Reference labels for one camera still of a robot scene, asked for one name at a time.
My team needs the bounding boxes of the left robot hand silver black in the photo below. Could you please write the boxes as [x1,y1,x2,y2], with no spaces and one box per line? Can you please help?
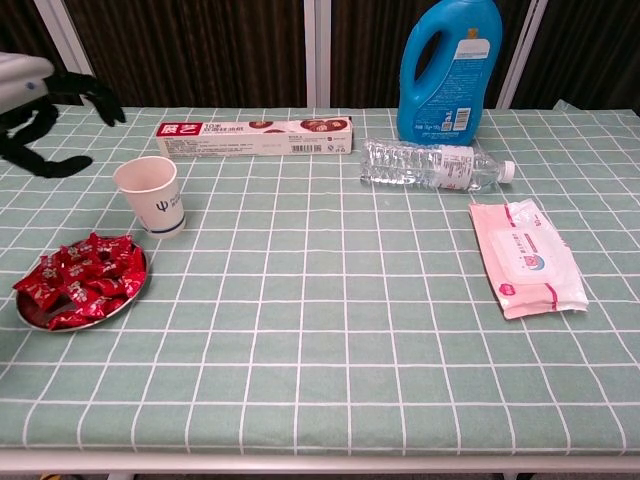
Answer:
[0,49,127,180]

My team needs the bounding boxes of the metal bowl of red candies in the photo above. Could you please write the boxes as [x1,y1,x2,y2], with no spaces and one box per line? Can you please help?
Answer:
[14,238,151,332]

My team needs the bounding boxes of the white paper cup blue logo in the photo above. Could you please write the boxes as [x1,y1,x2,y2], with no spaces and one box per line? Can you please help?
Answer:
[112,155,187,240]

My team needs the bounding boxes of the dark ribbed partition panel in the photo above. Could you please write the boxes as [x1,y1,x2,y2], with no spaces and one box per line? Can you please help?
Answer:
[49,0,319,109]
[317,0,536,110]
[0,0,96,121]
[497,0,640,114]

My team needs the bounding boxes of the long baking paper box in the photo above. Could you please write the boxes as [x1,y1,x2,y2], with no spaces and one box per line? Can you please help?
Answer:
[155,116,355,159]

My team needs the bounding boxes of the blue detergent pump bottle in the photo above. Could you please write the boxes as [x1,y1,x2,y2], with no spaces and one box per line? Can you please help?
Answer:
[396,0,504,147]

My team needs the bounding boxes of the green checked tablecloth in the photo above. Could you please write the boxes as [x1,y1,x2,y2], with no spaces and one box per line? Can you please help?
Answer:
[0,99,640,457]

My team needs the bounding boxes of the clear plastic water bottle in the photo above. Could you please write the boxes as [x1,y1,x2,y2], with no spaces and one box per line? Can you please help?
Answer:
[358,138,517,195]

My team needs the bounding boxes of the pink wet wipes pack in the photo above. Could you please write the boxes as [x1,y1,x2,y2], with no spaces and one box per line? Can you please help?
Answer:
[468,197,590,321]

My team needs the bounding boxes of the white table frame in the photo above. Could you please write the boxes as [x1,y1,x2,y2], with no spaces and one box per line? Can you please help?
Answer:
[0,448,640,480]

